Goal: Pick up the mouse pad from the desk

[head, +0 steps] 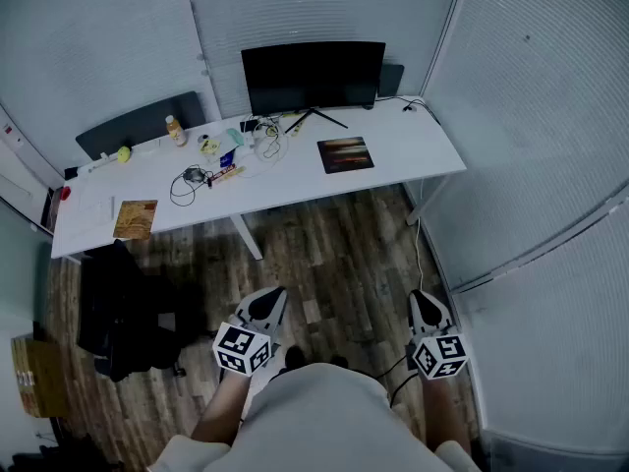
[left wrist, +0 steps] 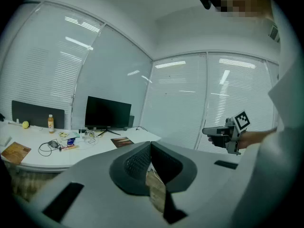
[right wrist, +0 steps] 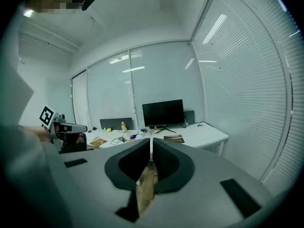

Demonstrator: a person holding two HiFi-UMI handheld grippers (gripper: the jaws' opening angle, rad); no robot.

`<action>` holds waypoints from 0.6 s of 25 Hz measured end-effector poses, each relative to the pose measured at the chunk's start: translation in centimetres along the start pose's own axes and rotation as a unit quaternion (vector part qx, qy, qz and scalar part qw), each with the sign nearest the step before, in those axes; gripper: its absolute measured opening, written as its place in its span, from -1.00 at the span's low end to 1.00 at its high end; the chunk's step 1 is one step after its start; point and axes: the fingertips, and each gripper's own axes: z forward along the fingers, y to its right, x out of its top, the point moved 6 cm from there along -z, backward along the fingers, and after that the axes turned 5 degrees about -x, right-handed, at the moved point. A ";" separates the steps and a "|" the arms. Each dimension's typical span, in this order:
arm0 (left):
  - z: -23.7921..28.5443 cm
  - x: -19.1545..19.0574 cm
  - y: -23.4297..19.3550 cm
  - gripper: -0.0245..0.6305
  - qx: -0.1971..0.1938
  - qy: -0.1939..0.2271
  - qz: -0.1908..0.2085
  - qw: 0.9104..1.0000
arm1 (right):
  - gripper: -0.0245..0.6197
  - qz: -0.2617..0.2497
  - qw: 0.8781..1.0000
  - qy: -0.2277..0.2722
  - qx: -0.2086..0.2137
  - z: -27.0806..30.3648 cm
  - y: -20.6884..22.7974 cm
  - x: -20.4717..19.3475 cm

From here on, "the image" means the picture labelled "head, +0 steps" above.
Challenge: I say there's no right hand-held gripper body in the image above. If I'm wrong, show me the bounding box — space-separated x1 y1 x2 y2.
405 288 469 382

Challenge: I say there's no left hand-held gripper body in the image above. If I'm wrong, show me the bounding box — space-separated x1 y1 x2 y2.
211 285 289 378

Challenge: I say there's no dark streaked mouse pad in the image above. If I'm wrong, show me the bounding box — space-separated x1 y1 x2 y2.
316 136 375 175

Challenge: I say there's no person's left forearm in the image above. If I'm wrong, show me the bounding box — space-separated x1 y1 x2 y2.
191 367 252 445

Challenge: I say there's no person's right forearm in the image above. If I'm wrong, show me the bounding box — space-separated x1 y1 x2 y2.
420 374 473 454

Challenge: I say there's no brown patterned booklet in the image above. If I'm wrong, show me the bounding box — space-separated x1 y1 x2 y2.
112 199 159 241

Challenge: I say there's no person's white shirt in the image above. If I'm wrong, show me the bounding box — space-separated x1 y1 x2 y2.
146 361 486 472

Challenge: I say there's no black office chair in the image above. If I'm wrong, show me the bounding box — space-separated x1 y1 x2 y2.
77 238 217 383

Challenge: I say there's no red snack bar packet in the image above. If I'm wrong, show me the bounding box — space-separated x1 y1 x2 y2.
208 165 237 186

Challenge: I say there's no white keypad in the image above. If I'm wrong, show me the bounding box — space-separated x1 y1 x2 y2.
73 195 117 230

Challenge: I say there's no cardboard box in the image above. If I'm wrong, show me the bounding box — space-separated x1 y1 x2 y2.
10 336 70 420

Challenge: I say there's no orange juice bottle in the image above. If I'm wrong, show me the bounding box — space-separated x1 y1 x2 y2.
164 114 189 148

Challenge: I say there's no small white gadget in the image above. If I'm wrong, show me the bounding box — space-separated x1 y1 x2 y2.
87 151 119 174

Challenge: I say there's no black monitor stand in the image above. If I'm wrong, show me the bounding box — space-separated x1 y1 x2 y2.
283 107 349 135

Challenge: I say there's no dark grey desk partition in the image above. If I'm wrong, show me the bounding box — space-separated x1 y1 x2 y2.
75 90 207 161

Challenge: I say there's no black curved monitor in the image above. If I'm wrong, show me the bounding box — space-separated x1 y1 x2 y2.
240 40 387 117

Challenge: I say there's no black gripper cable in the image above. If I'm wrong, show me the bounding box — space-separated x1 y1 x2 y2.
389 356 419 409

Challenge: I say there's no white floor cable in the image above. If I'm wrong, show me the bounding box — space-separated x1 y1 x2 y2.
414 177 427 292

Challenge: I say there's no grey wired mouse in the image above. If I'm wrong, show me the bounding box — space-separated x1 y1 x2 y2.
169 164 215 207

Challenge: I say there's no black desk cable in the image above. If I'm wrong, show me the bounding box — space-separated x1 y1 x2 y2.
261 124 283 160

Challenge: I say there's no white desk cable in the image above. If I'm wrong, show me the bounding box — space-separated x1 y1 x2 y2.
235 120 289 179

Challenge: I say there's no black cable with plug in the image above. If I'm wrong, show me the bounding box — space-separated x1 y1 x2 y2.
375 94 441 126

